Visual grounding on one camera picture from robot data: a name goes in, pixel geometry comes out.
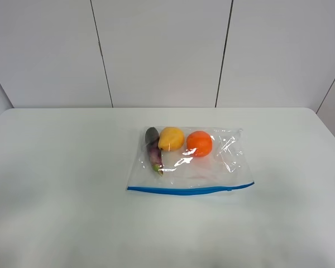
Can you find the clear zip bag blue zipper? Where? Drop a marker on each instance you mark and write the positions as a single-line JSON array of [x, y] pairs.
[[225, 168]]

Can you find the purple eggplant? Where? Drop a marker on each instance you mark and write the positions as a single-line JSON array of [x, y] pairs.
[[154, 152]]

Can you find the orange fruit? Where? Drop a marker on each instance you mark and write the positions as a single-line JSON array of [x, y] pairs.
[[199, 143]]

